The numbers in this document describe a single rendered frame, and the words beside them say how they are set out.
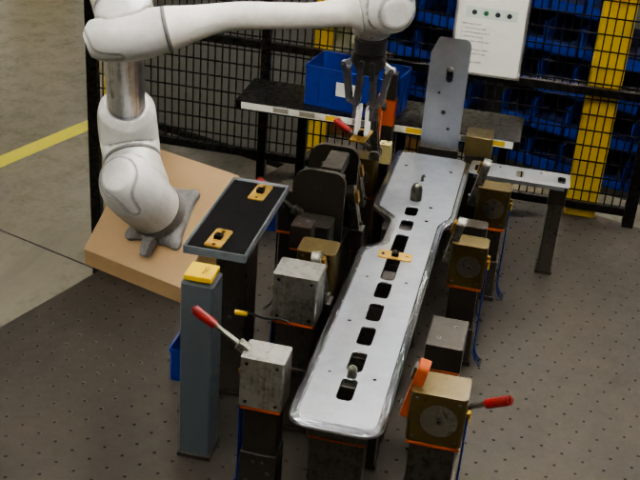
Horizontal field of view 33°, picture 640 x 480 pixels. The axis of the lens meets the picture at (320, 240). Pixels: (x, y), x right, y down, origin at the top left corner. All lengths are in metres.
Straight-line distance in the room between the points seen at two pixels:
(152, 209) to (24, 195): 2.36
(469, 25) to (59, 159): 2.69
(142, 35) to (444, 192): 1.03
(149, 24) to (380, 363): 0.88
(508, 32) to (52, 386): 1.75
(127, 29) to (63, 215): 2.67
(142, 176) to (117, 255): 0.33
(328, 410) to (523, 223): 1.64
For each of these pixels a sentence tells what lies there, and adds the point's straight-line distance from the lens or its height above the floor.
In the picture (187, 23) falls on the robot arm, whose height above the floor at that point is 1.56.
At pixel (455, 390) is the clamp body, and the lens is 2.12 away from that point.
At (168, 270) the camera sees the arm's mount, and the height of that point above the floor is 0.77.
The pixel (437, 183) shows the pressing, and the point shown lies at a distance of 3.09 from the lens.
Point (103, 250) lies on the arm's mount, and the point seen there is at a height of 0.76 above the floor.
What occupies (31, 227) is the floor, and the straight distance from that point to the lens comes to 4.94.
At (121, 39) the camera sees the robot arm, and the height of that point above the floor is 1.53.
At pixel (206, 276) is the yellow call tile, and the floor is 1.16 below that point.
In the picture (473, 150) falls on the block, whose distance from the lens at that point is 3.29.
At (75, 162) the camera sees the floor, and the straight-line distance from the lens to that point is 5.54.
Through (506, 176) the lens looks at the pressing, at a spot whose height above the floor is 1.00.
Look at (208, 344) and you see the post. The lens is 2.29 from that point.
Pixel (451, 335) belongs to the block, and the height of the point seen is 1.03.
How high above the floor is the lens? 2.27
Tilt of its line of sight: 28 degrees down
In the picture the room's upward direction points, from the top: 4 degrees clockwise
